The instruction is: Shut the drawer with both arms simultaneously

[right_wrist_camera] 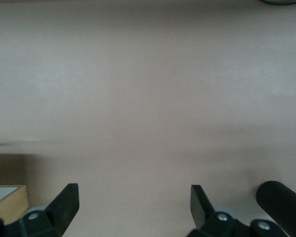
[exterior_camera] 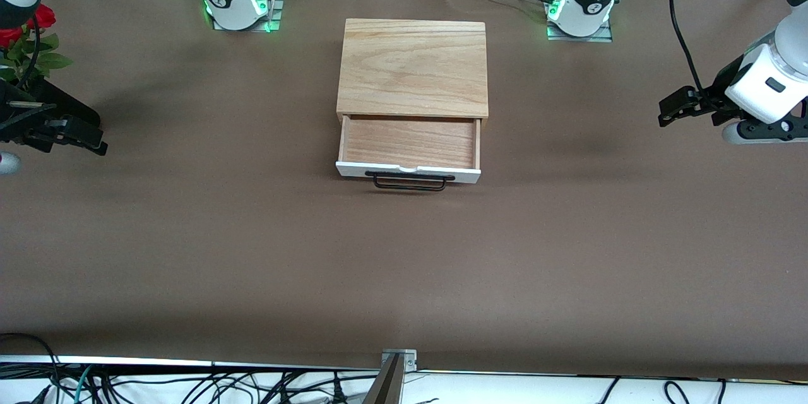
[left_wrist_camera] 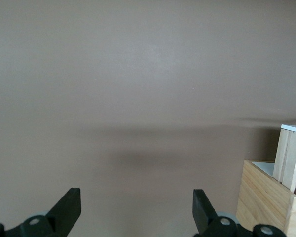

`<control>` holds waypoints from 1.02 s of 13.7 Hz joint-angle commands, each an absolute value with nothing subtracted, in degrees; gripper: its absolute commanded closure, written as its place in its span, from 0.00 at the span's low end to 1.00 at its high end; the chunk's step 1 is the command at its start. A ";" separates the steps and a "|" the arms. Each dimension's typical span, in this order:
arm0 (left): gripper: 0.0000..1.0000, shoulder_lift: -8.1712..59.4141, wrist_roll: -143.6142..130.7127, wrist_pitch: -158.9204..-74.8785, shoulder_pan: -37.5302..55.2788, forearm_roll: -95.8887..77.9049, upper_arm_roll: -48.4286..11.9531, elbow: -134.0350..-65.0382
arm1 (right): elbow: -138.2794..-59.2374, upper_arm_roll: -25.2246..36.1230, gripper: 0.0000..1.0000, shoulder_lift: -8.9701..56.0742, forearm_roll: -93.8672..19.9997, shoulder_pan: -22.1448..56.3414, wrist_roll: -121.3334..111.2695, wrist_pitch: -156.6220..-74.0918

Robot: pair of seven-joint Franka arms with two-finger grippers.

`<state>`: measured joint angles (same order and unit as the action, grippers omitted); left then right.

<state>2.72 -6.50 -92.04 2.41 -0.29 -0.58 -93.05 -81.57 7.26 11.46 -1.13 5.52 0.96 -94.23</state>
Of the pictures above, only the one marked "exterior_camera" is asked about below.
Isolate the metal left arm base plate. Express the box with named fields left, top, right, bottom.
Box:
left=546, top=20, right=614, bottom=43

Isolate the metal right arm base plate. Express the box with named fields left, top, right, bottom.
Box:
left=211, top=0, right=286, bottom=33

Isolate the brown table cover sheet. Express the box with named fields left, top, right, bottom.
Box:
left=0, top=0, right=808, bottom=381

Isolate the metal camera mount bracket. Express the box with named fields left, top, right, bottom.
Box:
left=363, top=348, right=419, bottom=404

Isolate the red rose with green leaves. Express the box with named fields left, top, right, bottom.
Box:
left=0, top=25, right=26, bottom=83
left=13, top=3, right=74, bottom=86

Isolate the black looped floor cable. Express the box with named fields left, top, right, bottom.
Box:
left=0, top=332, right=61, bottom=404

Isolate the teal floor cable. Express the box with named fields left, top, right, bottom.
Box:
left=73, top=365, right=94, bottom=404

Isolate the light wooden drawer cabinet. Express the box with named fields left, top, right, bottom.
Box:
left=336, top=18, right=490, bottom=122

